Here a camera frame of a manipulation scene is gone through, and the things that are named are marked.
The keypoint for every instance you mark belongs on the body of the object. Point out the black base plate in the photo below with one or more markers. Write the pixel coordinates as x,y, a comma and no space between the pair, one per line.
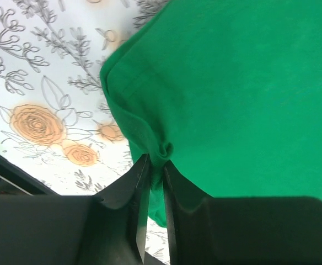
14,181

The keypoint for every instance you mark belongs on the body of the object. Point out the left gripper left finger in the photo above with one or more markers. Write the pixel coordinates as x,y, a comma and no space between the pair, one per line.
108,227

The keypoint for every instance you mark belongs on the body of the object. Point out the green t-shirt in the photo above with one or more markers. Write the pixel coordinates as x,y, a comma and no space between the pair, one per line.
229,91

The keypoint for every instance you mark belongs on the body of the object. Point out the floral table mat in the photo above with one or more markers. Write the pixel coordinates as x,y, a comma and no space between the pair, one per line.
55,123

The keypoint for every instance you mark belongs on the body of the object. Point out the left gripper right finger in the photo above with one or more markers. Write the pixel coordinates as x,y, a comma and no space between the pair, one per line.
248,230

